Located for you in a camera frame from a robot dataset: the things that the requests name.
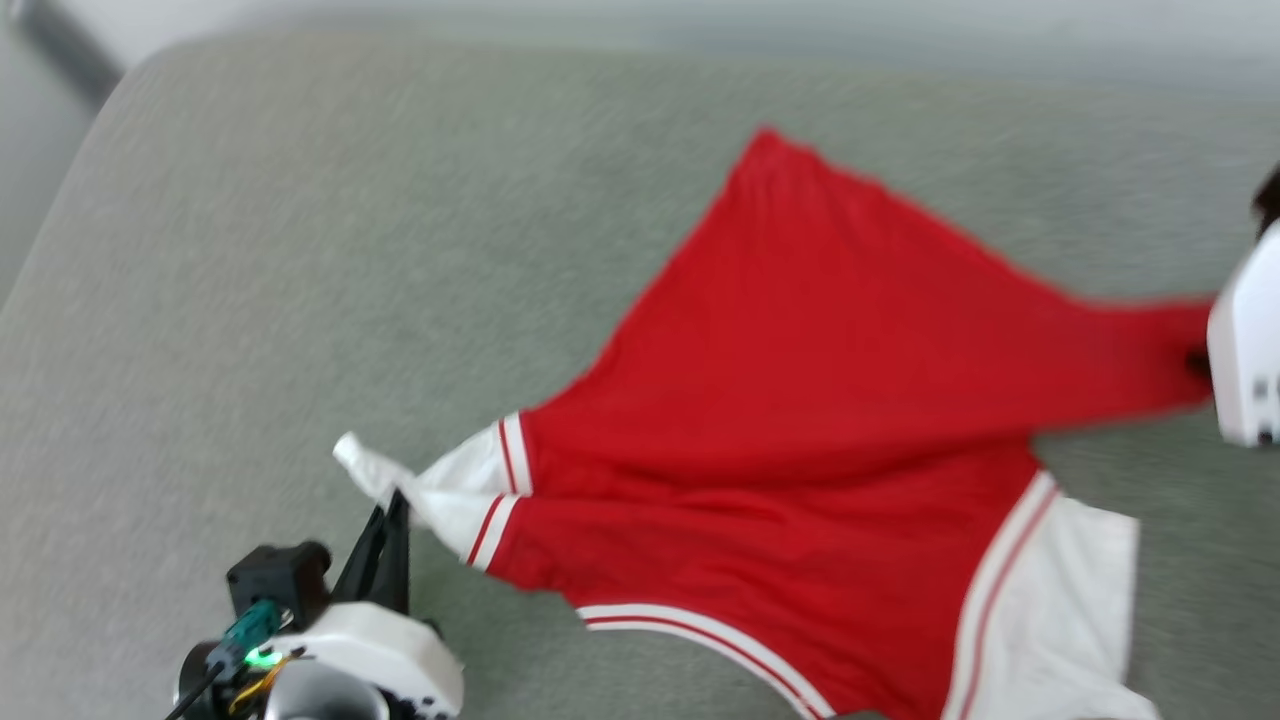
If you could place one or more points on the dark grey baseboard strip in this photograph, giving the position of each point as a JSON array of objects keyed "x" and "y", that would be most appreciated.
[{"x": 65, "y": 45}]

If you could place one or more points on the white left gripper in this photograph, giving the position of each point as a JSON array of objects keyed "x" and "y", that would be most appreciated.
[{"x": 390, "y": 655}]

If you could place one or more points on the grey fabric sofa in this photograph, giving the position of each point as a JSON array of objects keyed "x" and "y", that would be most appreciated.
[{"x": 300, "y": 300}]

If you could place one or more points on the black cylindrical left motor housing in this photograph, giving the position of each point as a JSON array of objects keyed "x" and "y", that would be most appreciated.
[{"x": 200, "y": 685}]

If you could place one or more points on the red garment with white trim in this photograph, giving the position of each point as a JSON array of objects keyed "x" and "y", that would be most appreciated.
[{"x": 800, "y": 400}]

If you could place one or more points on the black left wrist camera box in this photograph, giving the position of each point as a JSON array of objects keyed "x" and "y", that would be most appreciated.
[{"x": 278, "y": 580}]

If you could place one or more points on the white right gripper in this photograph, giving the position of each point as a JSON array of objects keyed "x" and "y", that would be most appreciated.
[{"x": 1250, "y": 340}]

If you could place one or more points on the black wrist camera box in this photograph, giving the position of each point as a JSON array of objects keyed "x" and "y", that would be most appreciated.
[
  {"x": 1270, "y": 200},
  {"x": 278, "y": 580}
]

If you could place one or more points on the teal left camera connector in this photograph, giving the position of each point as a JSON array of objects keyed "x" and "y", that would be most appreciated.
[{"x": 245, "y": 632}]

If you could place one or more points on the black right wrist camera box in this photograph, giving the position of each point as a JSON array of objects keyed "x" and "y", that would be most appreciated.
[{"x": 1270, "y": 200}]

